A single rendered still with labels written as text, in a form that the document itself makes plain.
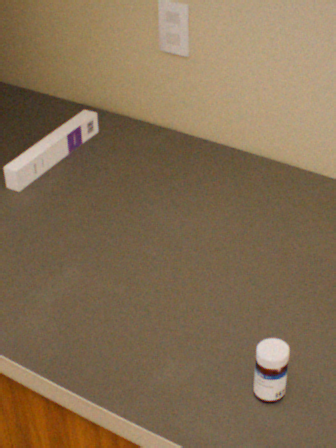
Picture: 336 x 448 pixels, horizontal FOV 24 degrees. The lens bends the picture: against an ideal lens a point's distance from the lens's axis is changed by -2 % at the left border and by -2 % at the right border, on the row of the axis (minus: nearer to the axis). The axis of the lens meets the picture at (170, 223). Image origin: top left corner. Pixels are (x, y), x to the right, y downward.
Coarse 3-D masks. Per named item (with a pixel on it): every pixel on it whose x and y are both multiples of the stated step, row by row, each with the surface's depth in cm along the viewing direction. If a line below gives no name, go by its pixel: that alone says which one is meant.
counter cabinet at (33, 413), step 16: (0, 384) 126; (16, 384) 123; (0, 400) 130; (16, 400) 126; (32, 400) 123; (48, 400) 120; (0, 416) 133; (16, 416) 129; (32, 416) 126; (48, 416) 123; (64, 416) 120; (80, 416) 117; (0, 432) 136; (16, 432) 133; (32, 432) 129; (48, 432) 126; (64, 432) 122; (80, 432) 120; (96, 432) 117; (112, 432) 114
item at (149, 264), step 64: (0, 128) 172; (128, 128) 170; (0, 192) 151; (64, 192) 151; (128, 192) 150; (192, 192) 149; (256, 192) 149; (320, 192) 148; (0, 256) 135; (64, 256) 134; (128, 256) 134; (192, 256) 134; (256, 256) 133; (320, 256) 133; (0, 320) 122; (64, 320) 121; (128, 320) 121; (192, 320) 121; (256, 320) 120; (320, 320) 120; (64, 384) 110; (128, 384) 110; (192, 384) 110; (320, 384) 109
